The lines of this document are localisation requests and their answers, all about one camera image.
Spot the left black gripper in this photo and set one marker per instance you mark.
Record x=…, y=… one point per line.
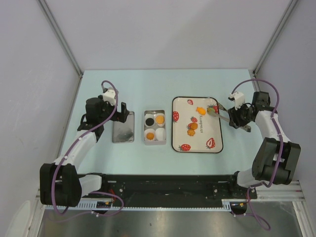
x=121, y=116

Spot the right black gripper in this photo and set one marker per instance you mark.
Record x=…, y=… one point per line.
x=234, y=120

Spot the metal tongs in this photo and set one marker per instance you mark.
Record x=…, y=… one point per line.
x=219, y=107

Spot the black round cookie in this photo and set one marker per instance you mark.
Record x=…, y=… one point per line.
x=149, y=122

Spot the brown ridged cookie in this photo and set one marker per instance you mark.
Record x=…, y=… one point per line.
x=150, y=136

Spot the tan round cookie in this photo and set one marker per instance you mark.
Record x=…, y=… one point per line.
x=159, y=119

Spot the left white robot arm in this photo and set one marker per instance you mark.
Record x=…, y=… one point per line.
x=74, y=158

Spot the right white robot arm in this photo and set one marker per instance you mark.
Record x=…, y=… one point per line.
x=277, y=158

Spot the silver tin lid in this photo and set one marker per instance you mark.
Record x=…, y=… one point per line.
x=124, y=132

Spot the green round cookie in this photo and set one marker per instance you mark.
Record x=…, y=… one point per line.
x=210, y=110

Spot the white paper cup back-left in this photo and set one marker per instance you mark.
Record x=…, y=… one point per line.
x=149, y=116

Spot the white paper cup front-left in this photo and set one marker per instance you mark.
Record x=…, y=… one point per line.
x=147, y=131

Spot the orange fish cookie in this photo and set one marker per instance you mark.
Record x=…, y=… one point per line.
x=201, y=110

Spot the white paper cup back-right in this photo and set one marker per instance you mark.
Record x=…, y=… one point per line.
x=160, y=125

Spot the silver tin box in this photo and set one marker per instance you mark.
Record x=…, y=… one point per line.
x=156, y=142

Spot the brown round cookie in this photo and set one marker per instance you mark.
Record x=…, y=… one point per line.
x=193, y=125

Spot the strawberry pattern tray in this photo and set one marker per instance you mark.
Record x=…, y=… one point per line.
x=194, y=130

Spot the orange flower cookie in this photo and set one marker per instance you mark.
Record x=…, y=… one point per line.
x=191, y=132

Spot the white paper cup front-right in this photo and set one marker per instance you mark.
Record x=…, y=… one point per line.
x=161, y=134

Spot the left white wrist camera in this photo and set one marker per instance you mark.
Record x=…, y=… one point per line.
x=109, y=95

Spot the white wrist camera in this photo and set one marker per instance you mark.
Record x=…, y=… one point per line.
x=238, y=98
x=109, y=95

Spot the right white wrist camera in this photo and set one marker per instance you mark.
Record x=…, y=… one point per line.
x=238, y=98

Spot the aluminium frame post right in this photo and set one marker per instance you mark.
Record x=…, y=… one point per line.
x=275, y=35

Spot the aluminium frame post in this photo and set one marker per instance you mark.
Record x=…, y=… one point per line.
x=275, y=35
x=44, y=6

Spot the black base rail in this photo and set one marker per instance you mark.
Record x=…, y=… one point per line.
x=151, y=191

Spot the aluminium frame post left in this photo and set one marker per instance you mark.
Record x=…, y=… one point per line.
x=44, y=6

